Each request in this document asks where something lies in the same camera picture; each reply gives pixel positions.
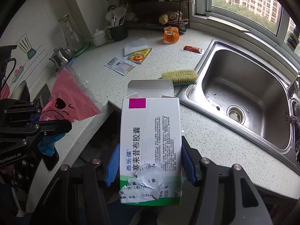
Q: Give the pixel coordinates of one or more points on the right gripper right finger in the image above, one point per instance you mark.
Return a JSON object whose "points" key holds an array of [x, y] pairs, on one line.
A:
{"points": [[188, 165]]}

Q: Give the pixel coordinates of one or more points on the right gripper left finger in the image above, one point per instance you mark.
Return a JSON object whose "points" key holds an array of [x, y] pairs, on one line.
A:
{"points": [[112, 166]]}

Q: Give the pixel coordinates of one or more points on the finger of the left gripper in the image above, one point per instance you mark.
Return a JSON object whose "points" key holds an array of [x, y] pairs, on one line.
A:
{"points": [[35, 119], [53, 127]]}

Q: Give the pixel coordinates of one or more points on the white green medicine box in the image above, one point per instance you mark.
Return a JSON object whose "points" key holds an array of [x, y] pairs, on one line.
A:
{"points": [[150, 164]]}

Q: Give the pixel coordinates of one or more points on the yellow bristle scrub brush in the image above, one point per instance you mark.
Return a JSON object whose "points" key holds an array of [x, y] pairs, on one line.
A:
{"points": [[181, 77]]}

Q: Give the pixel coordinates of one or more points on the white pink sachet packet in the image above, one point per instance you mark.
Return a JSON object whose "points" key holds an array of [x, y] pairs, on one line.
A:
{"points": [[121, 65]]}

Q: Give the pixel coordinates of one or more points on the red sauce packet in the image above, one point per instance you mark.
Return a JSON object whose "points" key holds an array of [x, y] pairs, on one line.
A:
{"points": [[192, 49]]}

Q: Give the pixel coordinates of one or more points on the yellow yeast packet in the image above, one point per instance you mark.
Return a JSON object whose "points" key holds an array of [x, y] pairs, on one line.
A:
{"points": [[139, 56]]}

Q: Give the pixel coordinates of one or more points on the white napkin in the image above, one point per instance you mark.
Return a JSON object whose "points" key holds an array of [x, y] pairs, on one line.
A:
{"points": [[135, 46]]}

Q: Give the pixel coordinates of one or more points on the orange plastic cup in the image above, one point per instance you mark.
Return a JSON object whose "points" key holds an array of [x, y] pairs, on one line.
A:
{"points": [[171, 34]]}

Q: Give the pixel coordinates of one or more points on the wok with buns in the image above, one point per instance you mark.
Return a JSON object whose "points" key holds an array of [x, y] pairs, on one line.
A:
{"points": [[21, 92]]}

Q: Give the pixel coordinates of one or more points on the blue saucer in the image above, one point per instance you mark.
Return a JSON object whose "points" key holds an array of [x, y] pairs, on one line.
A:
{"points": [[63, 65]]}

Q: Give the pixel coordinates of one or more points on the small steel teapot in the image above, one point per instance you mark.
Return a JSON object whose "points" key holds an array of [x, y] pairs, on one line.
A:
{"points": [[60, 56]]}

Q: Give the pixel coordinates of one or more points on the green tray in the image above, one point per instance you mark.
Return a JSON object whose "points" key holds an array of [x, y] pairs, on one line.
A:
{"points": [[80, 52]]}

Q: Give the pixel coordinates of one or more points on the glass carafe bottle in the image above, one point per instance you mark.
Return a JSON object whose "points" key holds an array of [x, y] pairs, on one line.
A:
{"points": [[74, 40]]}

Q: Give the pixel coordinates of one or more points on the stainless steel sink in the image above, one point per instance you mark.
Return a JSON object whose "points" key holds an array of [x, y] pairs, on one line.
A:
{"points": [[248, 95]]}

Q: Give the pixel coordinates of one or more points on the white sugar pot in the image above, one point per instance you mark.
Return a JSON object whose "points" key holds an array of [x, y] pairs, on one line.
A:
{"points": [[99, 38]]}

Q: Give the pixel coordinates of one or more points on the dark green mug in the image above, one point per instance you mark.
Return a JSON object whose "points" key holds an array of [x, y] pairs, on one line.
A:
{"points": [[117, 33]]}

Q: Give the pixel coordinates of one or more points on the white rice paddle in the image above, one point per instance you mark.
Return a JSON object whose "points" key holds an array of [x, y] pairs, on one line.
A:
{"points": [[118, 14]]}

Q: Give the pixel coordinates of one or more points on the ginger root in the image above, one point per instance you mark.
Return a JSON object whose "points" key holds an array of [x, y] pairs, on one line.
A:
{"points": [[170, 16]]}

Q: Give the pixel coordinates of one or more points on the black wire rack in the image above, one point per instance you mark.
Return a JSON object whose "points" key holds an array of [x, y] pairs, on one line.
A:
{"points": [[145, 13]]}

